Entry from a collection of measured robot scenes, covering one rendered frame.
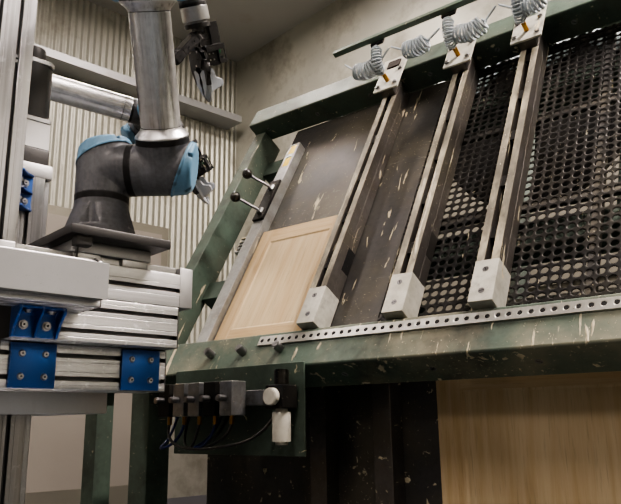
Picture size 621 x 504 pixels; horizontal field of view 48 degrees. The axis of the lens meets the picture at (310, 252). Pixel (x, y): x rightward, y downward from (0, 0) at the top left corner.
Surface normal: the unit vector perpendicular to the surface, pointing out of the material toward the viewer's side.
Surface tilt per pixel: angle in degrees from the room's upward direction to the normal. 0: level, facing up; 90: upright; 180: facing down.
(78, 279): 90
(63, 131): 90
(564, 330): 60
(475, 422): 90
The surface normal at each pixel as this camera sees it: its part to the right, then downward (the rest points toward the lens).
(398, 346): -0.55, -0.64
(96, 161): -0.04, -0.24
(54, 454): 0.68, -0.18
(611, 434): -0.62, -0.18
